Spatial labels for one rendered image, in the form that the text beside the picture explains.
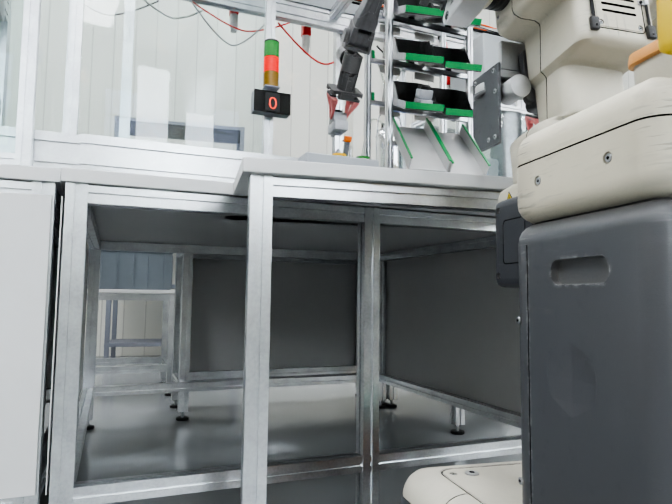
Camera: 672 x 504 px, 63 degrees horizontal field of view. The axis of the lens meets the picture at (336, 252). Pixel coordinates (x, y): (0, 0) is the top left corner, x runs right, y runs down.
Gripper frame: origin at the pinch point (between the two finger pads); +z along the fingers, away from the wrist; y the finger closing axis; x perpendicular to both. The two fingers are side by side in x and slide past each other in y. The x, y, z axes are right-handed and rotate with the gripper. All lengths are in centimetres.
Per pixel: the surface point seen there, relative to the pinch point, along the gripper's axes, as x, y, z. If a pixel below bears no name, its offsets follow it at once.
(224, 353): -62, 6, 163
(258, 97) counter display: -11.3, 23.3, 1.0
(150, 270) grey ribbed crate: -118, 45, 148
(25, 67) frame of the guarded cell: 21, 83, -9
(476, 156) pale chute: 8.8, -48.9, 3.9
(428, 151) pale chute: 6.4, -31.7, 5.1
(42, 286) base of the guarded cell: 53, 77, 28
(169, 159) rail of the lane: 28, 52, 7
